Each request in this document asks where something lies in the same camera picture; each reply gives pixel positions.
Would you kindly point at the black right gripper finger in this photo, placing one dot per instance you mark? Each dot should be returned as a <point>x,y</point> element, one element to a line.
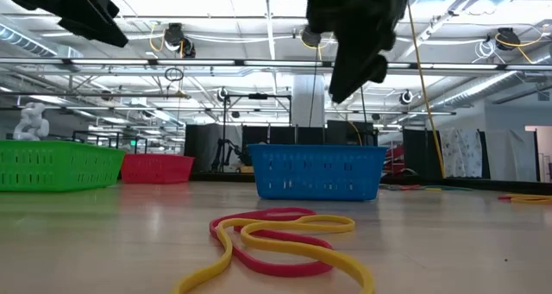
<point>349,76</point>
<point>377,69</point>

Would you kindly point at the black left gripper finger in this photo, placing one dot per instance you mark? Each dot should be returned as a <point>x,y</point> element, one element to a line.
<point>101,3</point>
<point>95,29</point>

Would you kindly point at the blue plastic basket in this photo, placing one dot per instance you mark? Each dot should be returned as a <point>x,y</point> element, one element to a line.
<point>317,173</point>

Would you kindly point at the red rubber band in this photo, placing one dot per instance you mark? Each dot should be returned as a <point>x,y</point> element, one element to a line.
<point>505,197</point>
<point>280,270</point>
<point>405,187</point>

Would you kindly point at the black background robot arm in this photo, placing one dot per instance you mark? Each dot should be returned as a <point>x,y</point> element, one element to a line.
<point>228,154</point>

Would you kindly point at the white building pillar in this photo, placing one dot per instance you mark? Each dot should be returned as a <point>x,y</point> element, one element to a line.
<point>308,100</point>

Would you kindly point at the black partition panel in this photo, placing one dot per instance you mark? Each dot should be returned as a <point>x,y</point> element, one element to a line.
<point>202,147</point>
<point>302,134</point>
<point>420,154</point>

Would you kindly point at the red cart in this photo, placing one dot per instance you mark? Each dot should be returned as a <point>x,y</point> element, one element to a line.
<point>396,158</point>

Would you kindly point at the black metal rack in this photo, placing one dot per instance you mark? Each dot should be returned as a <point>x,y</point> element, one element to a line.
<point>110,134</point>

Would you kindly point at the white robot figure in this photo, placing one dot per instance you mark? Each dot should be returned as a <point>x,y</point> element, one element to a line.
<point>32,121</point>

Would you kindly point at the white patterned cloth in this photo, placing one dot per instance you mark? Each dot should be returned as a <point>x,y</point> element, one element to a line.
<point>461,152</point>

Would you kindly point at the green plastic basket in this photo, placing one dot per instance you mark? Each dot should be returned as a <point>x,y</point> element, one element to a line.
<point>56,167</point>

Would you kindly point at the red plastic basket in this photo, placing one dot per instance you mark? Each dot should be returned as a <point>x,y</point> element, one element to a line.
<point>157,169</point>

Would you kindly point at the black metal stand frame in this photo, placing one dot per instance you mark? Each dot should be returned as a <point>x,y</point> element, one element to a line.
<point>258,96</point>

